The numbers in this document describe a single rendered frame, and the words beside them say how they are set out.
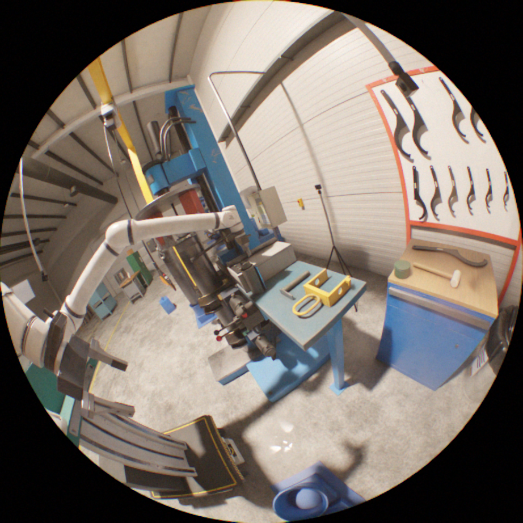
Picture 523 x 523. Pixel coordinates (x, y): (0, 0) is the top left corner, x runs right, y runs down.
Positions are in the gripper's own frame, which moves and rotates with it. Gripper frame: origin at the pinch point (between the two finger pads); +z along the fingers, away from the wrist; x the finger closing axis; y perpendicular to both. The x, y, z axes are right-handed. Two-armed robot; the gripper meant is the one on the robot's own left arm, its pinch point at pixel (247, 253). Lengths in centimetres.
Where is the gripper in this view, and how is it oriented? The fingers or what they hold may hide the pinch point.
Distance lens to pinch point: 113.5
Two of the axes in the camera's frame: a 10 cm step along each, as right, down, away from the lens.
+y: 8.2, -4.8, 3.2
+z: 3.5, 8.6, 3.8
